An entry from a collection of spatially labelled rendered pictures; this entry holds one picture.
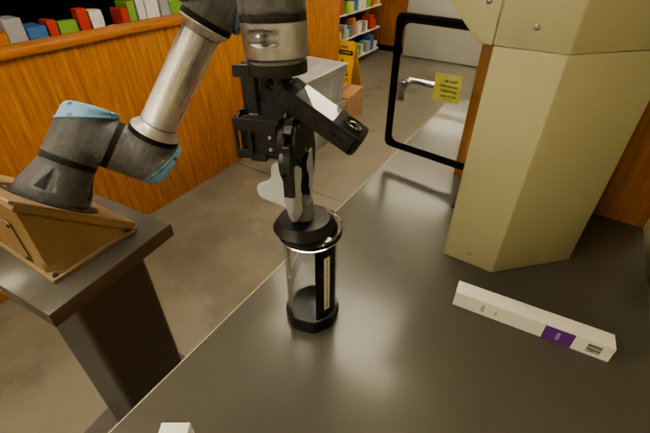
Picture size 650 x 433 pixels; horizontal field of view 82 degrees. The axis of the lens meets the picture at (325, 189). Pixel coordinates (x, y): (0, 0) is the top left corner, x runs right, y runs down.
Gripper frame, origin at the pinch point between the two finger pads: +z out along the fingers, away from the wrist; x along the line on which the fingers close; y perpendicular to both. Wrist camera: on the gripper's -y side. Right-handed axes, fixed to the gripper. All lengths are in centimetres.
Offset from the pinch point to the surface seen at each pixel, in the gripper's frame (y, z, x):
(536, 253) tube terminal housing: -41, 26, -34
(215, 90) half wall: 137, 38, -190
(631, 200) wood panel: -66, 23, -58
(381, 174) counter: -2, 25, -63
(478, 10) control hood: -20.9, -23.2, -29.2
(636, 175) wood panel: -65, 16, -58
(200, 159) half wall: 146, 84, -171
